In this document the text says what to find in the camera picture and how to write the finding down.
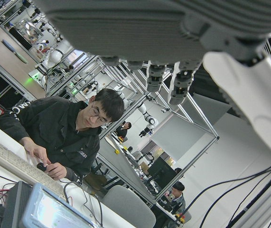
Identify seated person in grey jacket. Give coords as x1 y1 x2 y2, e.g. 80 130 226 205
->
168 181 187 215

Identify person in black hoodie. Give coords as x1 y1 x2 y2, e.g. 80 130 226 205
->
0 88 125 182

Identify aluminium profile cell frame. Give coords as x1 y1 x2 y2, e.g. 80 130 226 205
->
96 56 220 205

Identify left dark robot hand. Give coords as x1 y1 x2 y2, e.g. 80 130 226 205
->
30 0 271 178

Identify white humanoid robot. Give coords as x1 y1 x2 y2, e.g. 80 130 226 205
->
118 91 159 138

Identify black desktop monitor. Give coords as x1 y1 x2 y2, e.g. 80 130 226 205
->
147 156 178 189

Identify black ribbed electronics box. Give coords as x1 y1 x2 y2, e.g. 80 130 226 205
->
0 180 33 228

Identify beige computer keyboard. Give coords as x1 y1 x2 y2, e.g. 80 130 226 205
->
0 132 66 198

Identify grey backdrop panel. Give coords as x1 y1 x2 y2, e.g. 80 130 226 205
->
150 113 213 162

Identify small grey-framed screen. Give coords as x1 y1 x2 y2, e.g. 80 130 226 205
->
20 182 98 228

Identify black hanging cables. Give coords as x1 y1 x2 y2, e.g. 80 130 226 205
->
185 163 271 228

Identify seated person in black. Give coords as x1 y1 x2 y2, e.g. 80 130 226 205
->
115 122 132 140

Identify grey office chair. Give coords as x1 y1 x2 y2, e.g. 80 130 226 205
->
100 185 157 228

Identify wooden work table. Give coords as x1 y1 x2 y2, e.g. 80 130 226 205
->
0 16 47 100

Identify blue flat tool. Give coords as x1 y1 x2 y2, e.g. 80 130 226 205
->
2 39 16 53

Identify green flat tool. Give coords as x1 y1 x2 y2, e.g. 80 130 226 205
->
15 51 29 65

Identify aluminium profile post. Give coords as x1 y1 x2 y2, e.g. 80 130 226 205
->
227 170 271 228

